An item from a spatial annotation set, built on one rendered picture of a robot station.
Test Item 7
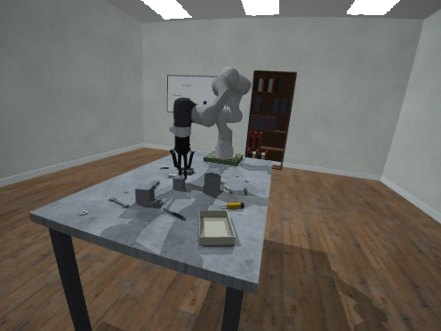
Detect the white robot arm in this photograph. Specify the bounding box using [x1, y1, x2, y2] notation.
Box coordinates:
[169, 67, 251, 159]

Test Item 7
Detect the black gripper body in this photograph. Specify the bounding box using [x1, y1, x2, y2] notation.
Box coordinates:
[174, 135, 190, 156]

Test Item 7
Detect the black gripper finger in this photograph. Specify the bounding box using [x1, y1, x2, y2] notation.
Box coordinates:
[170, 149, 181, 175]
[183, 150, 195, 181]

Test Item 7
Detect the yellow cylinder with black end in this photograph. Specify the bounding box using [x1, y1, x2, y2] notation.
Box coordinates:
[226, 202, 245, 209]

